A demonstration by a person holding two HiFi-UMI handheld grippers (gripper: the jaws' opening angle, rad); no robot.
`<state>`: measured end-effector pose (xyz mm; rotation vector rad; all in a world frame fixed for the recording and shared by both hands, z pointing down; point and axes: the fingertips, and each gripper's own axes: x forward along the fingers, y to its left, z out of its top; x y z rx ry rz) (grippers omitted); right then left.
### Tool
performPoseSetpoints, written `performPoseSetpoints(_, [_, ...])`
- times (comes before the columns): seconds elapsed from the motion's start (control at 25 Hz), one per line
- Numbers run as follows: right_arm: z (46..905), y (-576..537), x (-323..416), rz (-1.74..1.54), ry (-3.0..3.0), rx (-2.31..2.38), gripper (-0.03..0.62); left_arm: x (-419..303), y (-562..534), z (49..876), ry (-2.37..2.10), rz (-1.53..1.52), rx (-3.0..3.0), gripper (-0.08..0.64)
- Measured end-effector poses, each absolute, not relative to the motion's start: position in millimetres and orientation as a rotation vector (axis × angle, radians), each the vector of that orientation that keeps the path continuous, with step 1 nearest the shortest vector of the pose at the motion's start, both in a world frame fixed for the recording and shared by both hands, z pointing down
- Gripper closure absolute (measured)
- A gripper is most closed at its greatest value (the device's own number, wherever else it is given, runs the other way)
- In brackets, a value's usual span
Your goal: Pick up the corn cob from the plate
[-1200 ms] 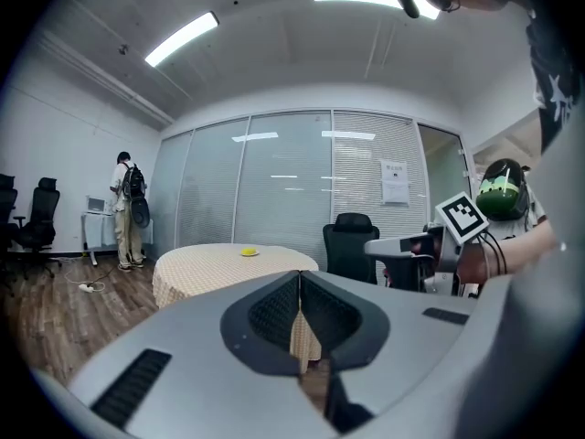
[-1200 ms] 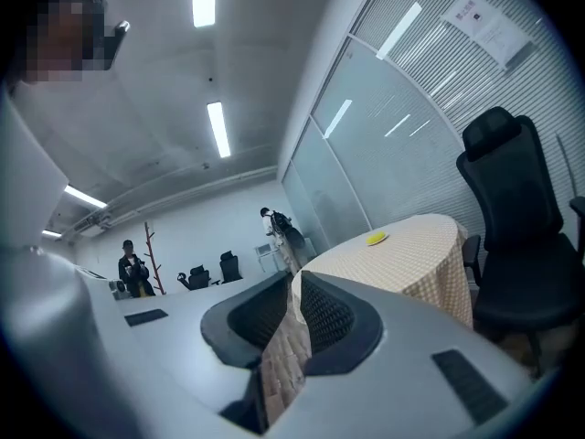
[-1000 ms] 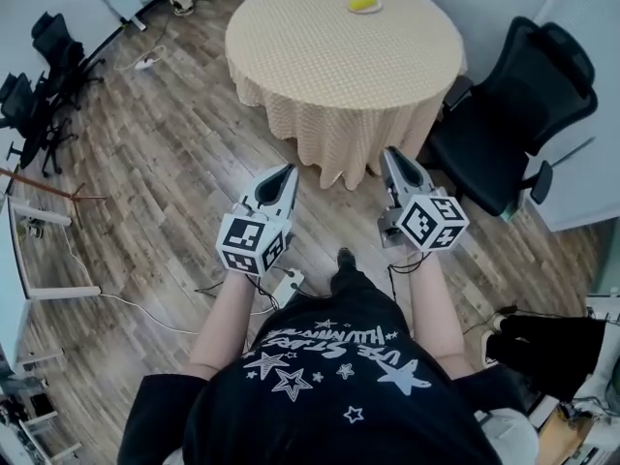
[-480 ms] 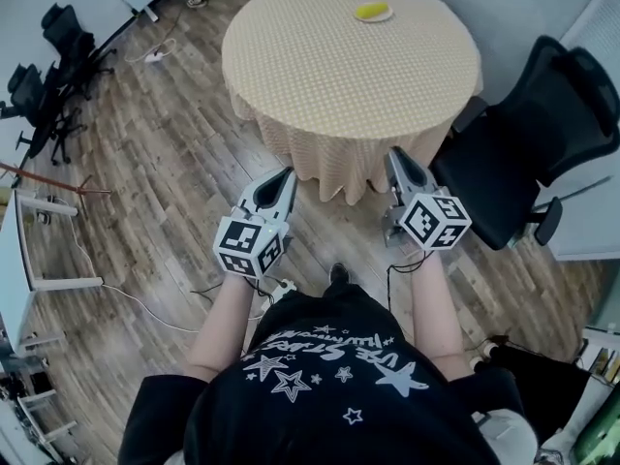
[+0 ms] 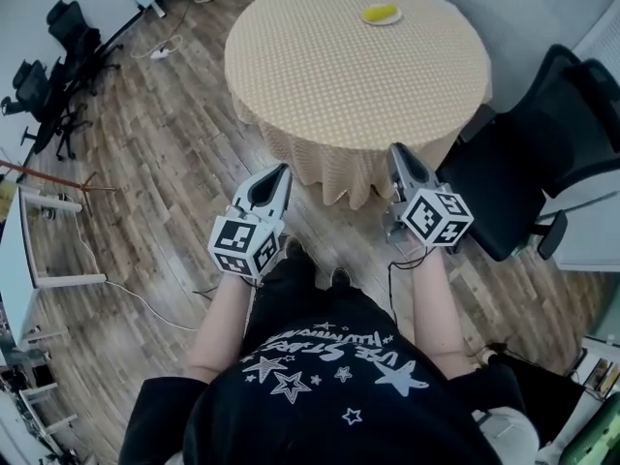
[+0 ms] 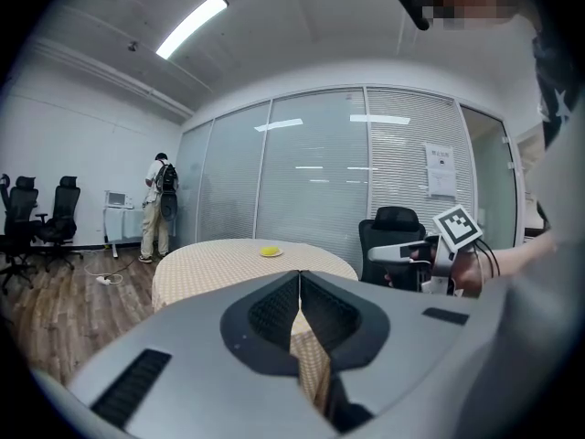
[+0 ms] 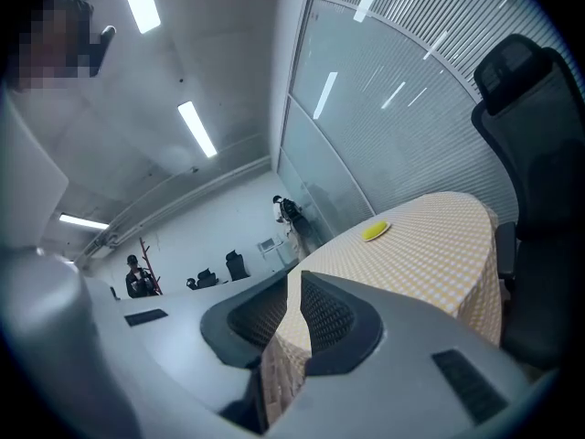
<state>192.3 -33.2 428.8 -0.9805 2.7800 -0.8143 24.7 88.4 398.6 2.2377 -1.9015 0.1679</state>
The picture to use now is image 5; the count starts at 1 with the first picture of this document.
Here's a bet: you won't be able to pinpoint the person's left forearm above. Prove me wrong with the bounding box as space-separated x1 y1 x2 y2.
186 273 263 385

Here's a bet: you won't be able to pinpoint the person's right forearm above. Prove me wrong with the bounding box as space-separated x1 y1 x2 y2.
409 247 474 382

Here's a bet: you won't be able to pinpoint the grey waist pouch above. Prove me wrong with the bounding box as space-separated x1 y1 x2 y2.
476 403 542 465

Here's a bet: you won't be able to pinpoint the small white plate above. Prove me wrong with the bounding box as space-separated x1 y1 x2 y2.
359 5 404 26

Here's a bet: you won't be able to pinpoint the white floor cable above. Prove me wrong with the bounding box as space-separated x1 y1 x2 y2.
71 214 201 333

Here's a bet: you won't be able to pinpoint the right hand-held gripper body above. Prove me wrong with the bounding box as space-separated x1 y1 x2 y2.
384 183 475 251

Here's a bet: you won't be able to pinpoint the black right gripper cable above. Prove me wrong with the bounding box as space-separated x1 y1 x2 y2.
386 249 430 326

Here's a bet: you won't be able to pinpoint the person's black trousers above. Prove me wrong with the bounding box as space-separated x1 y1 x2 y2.
251 254 384 328

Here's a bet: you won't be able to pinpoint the black mesh office chair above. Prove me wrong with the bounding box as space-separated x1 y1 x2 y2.
435 44 620 264

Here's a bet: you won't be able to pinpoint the round table with yellow tablecloth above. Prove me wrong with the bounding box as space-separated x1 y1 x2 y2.
223 0 495 211

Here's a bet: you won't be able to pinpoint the reddish wooden stand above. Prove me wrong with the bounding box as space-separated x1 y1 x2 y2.
0 158 118 218

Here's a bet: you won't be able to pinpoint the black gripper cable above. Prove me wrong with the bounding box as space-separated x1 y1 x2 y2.
386 249 430 326
192 276 265 302

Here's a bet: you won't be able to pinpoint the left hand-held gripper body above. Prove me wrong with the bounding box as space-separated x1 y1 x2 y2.
207 200 287 279

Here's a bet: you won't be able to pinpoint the green box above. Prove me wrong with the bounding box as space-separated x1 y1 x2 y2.
558 391 620 465

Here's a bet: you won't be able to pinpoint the black star-print shirt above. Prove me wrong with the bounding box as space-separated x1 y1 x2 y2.
118 288 529 465

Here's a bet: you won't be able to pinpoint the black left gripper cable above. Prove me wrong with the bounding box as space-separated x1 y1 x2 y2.
192 276 265 302

